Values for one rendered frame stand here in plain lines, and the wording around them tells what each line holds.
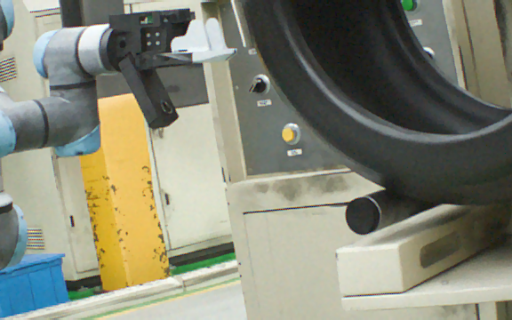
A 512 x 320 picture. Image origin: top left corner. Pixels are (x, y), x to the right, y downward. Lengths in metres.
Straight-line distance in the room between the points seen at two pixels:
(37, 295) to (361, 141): 5.77
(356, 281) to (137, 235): 5.84
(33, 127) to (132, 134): 5.51
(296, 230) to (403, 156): 0.89
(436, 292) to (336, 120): 0.23
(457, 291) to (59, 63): 0.73
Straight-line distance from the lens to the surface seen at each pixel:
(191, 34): 1.61
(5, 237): 2.11
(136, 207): 7.21
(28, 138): 1.71
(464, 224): 1.52
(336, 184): 2.15
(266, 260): 2.26
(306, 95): 1.39
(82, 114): 1.76
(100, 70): 1.72
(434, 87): 1.61
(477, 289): 1.32
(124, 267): 7.17
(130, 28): 1.68
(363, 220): 1.37
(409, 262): 1.38
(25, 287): 6.98
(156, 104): 1.66
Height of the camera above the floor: 1.06
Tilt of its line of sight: 3 degrees down
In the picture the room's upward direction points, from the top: 9 degrees counter-clockwise
